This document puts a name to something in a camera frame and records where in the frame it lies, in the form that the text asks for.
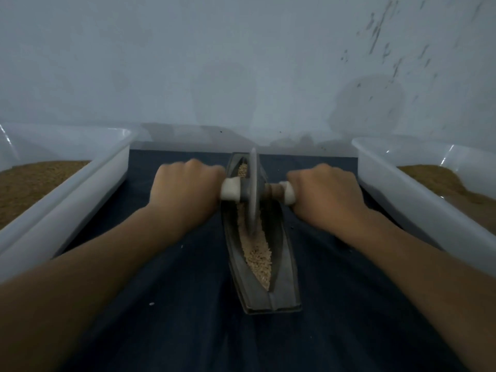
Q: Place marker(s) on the person's left hand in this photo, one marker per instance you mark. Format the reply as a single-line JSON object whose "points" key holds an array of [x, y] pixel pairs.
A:
{"points": [[186, 193]]}

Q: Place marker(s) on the person's right hand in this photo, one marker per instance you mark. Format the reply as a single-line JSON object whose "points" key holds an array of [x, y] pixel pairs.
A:
{"points": [[325, 199]]}

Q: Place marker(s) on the white plastic tray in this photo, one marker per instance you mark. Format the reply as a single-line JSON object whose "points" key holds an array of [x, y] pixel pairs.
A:
{"points": [[66, 201], [411, 201]]}

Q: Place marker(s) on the small ground grain portion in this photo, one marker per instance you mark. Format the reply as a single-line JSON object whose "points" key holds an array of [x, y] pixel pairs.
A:
{"points": [[256, 251]]}

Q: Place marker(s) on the boat-shaped metal grinding trough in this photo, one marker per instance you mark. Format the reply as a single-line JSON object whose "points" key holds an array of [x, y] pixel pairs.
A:
{"points": [[287, 290]]}

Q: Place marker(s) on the person's left forearm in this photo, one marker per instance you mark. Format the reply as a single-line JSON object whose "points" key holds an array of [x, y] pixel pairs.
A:
{"points": [[70, 298]]}

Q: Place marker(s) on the person's right forearm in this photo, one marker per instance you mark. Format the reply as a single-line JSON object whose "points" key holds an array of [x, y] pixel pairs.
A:
{"points": [[430, 294]]}

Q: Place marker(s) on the dark blue tablecloth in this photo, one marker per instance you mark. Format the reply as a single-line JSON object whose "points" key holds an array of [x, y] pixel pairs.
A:
{"points": [[186, 329]]}

